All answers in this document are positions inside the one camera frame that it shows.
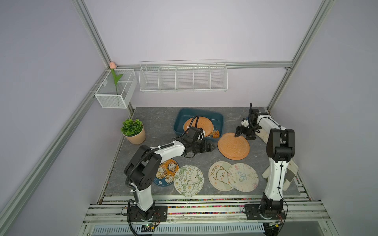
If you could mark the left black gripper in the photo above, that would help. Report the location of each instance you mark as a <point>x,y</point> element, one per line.
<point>204,149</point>

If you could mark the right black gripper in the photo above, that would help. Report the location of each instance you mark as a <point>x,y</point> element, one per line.
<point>241,128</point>

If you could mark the orange round coaster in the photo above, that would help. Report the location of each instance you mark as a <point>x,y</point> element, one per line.
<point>204,123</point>
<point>233,148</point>

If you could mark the teal plastic storage box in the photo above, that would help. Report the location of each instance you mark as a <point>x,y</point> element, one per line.
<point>184,114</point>

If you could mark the white flower green coaster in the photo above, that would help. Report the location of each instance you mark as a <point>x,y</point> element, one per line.
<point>188,180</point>

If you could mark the blue orange toast coaster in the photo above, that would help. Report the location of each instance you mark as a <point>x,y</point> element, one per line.
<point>166,173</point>

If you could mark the blue bunny bear coaster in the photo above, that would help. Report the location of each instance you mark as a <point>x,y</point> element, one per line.
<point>215,133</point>

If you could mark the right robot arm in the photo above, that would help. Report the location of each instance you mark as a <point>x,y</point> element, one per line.
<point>280,149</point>

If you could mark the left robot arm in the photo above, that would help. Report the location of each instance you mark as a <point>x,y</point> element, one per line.
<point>141,170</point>

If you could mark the alpaca cream coaster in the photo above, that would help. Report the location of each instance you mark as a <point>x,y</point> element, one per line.
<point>218,176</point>

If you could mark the butterfly cream coaster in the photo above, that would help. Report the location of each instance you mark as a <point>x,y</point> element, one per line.
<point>243,177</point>

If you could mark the white grey glove near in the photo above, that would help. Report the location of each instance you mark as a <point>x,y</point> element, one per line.
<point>291,174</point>

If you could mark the green potted plant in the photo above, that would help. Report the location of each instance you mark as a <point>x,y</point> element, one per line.
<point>134,131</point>

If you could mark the pink artificial tulip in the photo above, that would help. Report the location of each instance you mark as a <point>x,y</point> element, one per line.
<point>116,77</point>

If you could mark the white wire wall shelf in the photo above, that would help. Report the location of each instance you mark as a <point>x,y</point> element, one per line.
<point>183,76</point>

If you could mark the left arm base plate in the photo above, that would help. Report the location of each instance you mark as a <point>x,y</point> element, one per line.
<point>157,213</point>

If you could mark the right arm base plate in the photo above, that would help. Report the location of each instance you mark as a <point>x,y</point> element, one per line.
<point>255,212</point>

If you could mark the white mesh wall basket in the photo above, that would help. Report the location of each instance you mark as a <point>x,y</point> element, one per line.
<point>106,93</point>

